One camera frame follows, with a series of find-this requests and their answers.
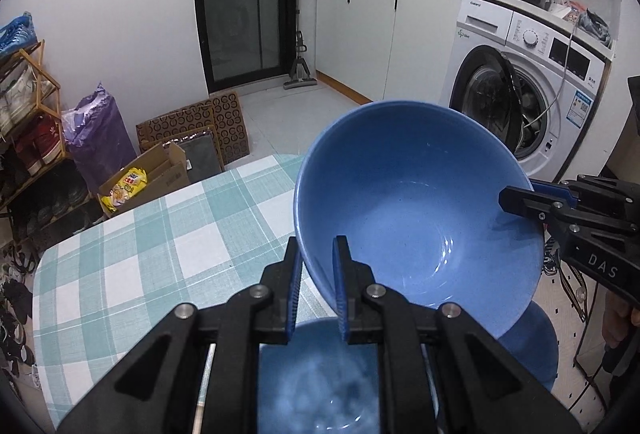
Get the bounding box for scattered pile of sneakers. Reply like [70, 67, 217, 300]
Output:
[0, 234, 38, 395]

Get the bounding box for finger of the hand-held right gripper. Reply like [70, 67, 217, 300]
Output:
[531, 174, 640, 226]
[499, 186, 640, 241]

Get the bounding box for brown patterned doormat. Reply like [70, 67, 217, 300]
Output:
[136, 90, 251, 167]

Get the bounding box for open cardboard box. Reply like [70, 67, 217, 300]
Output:
[97, 141, 193, 220]

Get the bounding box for blue bowl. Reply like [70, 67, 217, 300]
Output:
[497, 301, 559, 392]
[292, 100, 546, 342]
[257, 316, 441, 434]

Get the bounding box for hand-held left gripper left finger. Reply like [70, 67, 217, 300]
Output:
[57, 236, 304, 434]

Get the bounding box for grey floor mop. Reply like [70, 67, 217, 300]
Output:
[282, 0, 319, 91]

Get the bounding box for teal checked tablecloth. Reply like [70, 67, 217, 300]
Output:
[32, 154, 441, 430]

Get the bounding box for purple plastic bag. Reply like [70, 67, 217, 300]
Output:
[61, 83, 138, 195]

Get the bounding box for yellow snack packet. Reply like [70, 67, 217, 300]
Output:
[100, 166, 148, 214]

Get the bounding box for black framed glass door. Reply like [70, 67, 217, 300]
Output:
[192, 0, 301, 95]

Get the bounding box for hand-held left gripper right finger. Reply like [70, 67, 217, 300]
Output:
[333, 235, 583, 434]

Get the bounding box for person's right hand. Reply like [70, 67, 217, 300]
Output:
[602, 289, 640, 350]

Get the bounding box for white kitchen cabinet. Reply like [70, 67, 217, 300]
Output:
[315, 0, 463, 107]

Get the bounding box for white washing machine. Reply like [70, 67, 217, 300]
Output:
[448, 0, 613, 182]

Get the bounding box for silver foil bag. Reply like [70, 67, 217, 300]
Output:
[157, 125, 223, 182]

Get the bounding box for wooden shoe rack with shoes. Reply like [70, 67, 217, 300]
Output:
[0, 11, 96, 235]

